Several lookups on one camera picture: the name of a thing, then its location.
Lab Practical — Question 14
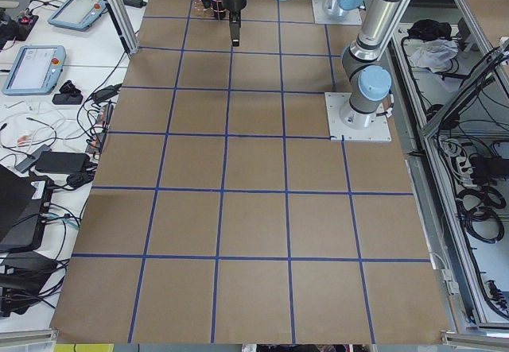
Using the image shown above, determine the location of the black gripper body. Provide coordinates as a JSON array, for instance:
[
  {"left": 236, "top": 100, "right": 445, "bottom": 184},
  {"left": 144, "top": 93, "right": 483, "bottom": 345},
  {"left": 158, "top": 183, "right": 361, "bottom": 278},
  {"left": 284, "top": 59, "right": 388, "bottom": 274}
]
[{"left": 220, "top": 0, "right": 248, "bottom": 15}]

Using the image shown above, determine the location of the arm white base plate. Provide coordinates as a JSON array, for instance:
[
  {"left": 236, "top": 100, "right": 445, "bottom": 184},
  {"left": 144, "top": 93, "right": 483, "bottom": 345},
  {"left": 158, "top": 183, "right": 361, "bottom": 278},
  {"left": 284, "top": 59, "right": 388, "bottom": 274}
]
[
  {"left": 324, "top": 92, "right": 392, "bottom": 143},
  {"left": 312, "top": 0, "right": 363, "bottom": 25}
]

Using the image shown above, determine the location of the dark wine bottle in basket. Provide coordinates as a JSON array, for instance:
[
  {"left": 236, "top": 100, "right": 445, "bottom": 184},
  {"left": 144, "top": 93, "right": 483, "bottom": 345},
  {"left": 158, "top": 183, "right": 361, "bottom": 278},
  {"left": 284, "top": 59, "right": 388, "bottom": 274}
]
[{"left": 211, "top": 0, "right": 227, "bottom": 20}]

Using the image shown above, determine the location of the blue teach pendant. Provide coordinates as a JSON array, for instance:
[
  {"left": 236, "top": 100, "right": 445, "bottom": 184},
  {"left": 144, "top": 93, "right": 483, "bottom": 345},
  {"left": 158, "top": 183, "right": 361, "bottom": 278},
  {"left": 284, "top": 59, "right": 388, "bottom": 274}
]
[
  {"left": 2, "top": 45, "right": 66, "bottom": 96},
  {"left": 48, "top": 0, "right": 106, "bottom": 32}
]

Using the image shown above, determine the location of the black power adapter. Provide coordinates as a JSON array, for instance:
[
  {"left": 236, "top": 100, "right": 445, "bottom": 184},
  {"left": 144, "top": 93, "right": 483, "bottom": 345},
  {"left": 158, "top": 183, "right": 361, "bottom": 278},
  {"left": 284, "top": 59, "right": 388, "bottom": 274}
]
[{"left": 122, "top": 0, "right": 147, "bottom": 9}]

